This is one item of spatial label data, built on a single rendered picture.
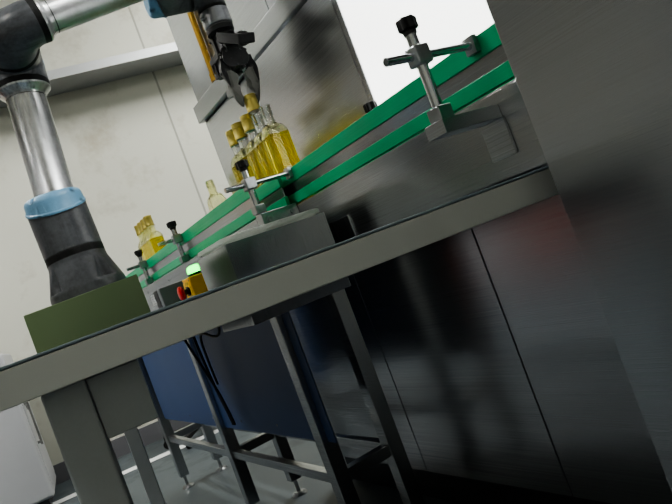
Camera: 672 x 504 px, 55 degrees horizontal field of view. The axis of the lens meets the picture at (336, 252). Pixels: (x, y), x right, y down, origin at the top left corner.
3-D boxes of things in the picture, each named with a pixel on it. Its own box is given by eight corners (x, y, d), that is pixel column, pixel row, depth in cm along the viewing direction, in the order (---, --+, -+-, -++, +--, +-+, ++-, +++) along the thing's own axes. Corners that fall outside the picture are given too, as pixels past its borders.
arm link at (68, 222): (40, 258, 124) (14, 193, 125) (47, 268, 137) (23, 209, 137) (102, 236, 129) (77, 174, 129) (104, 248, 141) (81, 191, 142)
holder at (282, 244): (359, 241, 131) (346, 204, 131) (239, 285, 117) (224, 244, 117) (320, 256, 146) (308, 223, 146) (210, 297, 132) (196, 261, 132)
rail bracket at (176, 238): (192, 260, 194) (176, 219, 195) (169, 268, 191) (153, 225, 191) (188, 263, 198) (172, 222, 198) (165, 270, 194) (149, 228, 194)
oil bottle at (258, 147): (306, 206, 162) (276, 126, 162) (287, 212, 159) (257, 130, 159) (296, 211, 167) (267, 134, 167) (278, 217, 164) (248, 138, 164)
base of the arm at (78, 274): (44, 311, 123) (25, 262, 123) (64, 312, 138) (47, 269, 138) (122, 280, 126) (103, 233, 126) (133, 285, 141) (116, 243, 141)
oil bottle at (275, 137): (316, 200, 157) (285, 118, 157) (296, 206, 154) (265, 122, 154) (306, 206, 162) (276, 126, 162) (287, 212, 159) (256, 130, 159)
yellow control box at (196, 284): (221, 294, 178) (211, 268, 178) (196, 303, 174) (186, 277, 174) (213, 297, 184) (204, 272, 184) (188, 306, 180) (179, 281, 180)
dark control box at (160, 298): (192, 305, 201) (182, 280, 201) (168, 314, 197) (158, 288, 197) (184, 308, 208) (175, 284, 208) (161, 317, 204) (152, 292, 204)
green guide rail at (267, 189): (291, 205, 152) (279, 173, 152) (287, 206, 151) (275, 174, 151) (133, 298, 302) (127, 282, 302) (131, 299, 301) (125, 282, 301)
